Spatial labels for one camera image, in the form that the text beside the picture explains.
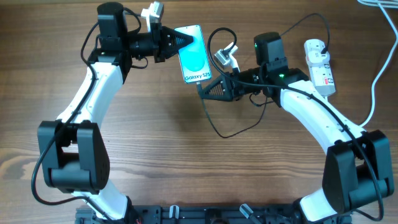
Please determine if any black USB charging cable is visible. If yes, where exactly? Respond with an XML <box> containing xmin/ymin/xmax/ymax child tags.
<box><xmin>195</xmin><ymin>12</ymin><xmax>331</xmax><ymax>139</ymax></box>

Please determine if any white power strip cord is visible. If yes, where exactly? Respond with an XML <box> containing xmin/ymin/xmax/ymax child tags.
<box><xmin>325</xmin><ymin>0</ymin><xmax>398</xmax><ymax>128</ymax></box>

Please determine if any white power strip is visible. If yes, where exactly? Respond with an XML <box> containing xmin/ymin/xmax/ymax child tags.
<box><xmin>303</xmin><ymin>39</ymin><xmax>337</xmax><ymax>97</ymax></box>

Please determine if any white charger plug adapter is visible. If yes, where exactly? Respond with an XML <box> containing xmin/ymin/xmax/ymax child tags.
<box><xmin>304</xmin><ymin>39</ymin><xmax>330</xmax><ymax>67</ymax></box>

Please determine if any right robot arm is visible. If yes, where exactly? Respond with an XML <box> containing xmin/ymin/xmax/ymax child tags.
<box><xmin>199</xmin><ymin>32</ymin><xmax>394</xmax><ymax>223</ymax></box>

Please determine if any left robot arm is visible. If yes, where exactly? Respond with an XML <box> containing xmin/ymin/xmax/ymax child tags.
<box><xmin>34</xmin><ymin>1</ymin><xmax>193</xmax><ymax>223</ymax></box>

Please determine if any teal Galaxy S25 smartphone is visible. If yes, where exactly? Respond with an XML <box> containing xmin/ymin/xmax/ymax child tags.
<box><xmin>174</xmin><ymin>24</ymin><xmax>212</xmax><ymax>84</ymax></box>

